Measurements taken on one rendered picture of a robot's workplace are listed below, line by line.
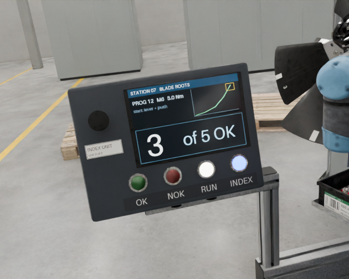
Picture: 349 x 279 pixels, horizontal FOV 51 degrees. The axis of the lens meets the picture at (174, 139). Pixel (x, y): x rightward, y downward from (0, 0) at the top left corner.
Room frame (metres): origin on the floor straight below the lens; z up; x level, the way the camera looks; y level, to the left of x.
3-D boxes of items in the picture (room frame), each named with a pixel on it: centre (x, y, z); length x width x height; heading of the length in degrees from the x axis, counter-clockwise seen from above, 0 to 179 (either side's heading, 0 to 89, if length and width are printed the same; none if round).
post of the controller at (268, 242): (0.58, -0.15, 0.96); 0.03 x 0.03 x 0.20; 10
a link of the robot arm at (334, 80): (0.71, -0.35, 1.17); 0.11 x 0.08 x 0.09; 137
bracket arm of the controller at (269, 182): (0.56, -0.05, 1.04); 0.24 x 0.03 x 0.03; 100
